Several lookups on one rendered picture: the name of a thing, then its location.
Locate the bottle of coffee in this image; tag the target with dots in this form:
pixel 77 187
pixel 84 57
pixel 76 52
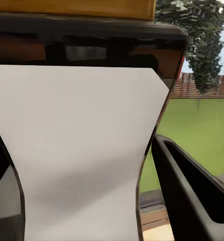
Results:
pixel 83 87

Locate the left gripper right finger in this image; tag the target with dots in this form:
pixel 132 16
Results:
pixel 194 198

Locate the fixed window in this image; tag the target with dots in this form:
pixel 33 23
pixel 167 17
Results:
pixel 194 116

